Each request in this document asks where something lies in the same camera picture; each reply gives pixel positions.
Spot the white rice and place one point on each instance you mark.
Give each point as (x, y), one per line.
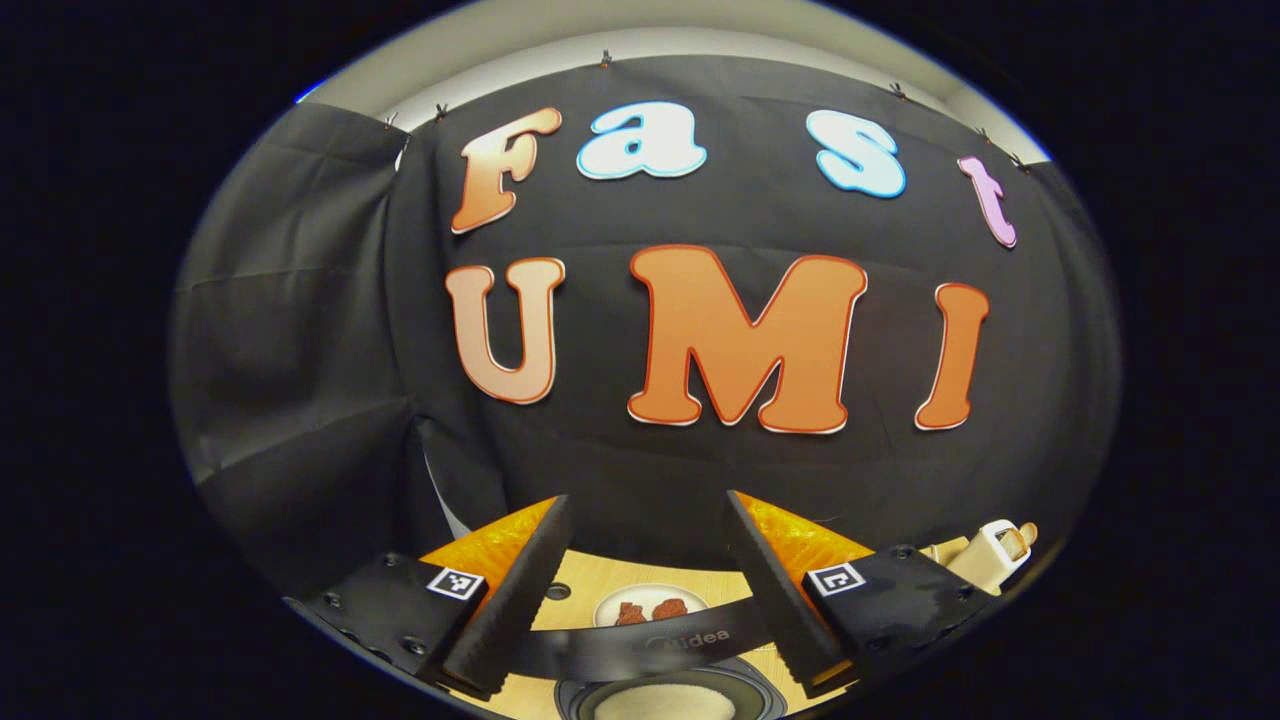
(665, 702)

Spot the black silver rice cooker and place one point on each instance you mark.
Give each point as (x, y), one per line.
(600, 650)

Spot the black table grommet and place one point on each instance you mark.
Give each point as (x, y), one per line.
(557, 591)

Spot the white toaster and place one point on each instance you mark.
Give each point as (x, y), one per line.
(985, 560)

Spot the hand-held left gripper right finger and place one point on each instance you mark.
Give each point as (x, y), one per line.
(775, 600)

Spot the round dish of red beans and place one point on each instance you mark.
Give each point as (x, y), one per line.
(650, 605)

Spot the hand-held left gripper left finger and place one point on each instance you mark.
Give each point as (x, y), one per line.
(515, 600)

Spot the toast slice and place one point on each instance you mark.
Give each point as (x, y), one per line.
(1018, 540)

